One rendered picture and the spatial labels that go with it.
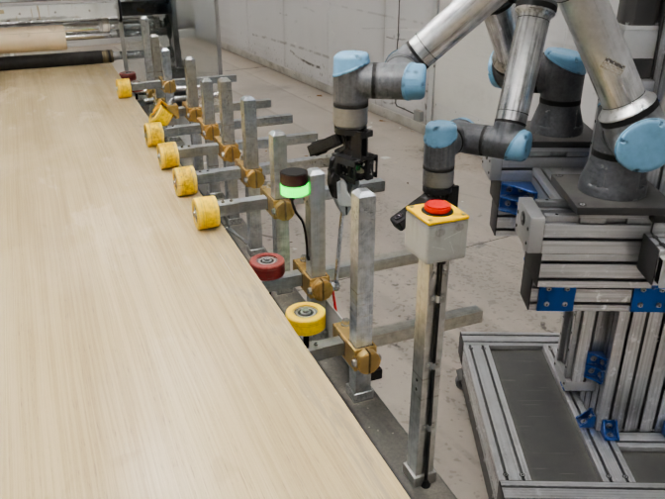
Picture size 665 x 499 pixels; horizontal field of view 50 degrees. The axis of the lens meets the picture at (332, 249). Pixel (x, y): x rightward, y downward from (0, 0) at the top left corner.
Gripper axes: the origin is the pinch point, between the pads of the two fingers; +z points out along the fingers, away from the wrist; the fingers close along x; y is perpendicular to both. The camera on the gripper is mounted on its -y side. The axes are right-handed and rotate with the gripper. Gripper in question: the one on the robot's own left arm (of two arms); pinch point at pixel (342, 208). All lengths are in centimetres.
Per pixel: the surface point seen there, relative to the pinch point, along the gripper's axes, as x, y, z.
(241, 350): -42.5, 18.1, 10.8
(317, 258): -9.4, 1.4, 9.2
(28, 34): 30, -258, -8
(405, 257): 15.5, 5.9, 15.5
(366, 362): -19.3, 27.3, 19.7
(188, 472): -67, 38, 11
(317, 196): -9.3, 1.5, -5.9
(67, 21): 52, -259, -12
